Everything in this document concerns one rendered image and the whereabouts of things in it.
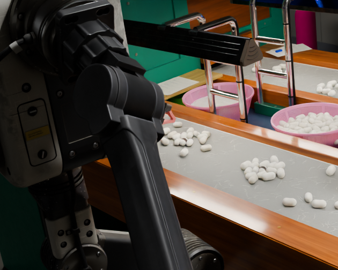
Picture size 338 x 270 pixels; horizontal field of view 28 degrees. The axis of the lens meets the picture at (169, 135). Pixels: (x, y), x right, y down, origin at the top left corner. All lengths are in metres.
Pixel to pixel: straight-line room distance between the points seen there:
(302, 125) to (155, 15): 0.78
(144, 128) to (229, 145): 1.26
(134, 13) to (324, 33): 2.95
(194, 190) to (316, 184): 0.33
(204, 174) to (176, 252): 1.16
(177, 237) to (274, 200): 0.99
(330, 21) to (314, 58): 2.46
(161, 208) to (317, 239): 0.79
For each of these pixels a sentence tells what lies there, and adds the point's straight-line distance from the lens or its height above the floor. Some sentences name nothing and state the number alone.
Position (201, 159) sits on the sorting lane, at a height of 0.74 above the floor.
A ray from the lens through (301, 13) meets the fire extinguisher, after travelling 4.83.
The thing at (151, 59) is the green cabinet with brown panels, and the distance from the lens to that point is 2.66.
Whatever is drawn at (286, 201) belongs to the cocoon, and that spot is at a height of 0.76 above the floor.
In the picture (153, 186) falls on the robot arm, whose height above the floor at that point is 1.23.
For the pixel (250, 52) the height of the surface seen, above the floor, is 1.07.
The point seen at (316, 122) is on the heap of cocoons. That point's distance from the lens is 2.24.
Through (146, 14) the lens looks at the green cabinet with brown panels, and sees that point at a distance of 2.62.
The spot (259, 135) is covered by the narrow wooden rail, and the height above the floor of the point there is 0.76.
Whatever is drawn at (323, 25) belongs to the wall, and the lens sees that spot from 5.33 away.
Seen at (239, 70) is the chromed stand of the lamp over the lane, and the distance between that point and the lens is 2.17.
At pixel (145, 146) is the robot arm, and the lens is 0.85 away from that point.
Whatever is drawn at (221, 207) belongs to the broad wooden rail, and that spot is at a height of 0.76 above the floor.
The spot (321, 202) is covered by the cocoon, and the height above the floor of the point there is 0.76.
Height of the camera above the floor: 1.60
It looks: 22 degrees down
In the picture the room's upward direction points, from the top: 8 degrees counter-clockwise
